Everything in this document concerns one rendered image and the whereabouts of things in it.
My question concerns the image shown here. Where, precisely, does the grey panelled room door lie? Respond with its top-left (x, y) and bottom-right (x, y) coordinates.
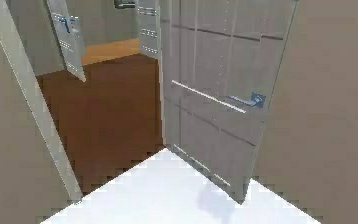
top-left (158, 0), bottom-right (300, 205)

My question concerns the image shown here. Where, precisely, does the dark framed wall picture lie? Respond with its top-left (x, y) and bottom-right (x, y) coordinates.
top-left (113, 0), bottom-right (137, 10)

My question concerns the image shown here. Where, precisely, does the blue door handle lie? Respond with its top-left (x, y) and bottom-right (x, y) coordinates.
top-left (227, 91), bottom-right (267, 109)
top-left (57, 16), bottom-right (77, 34)

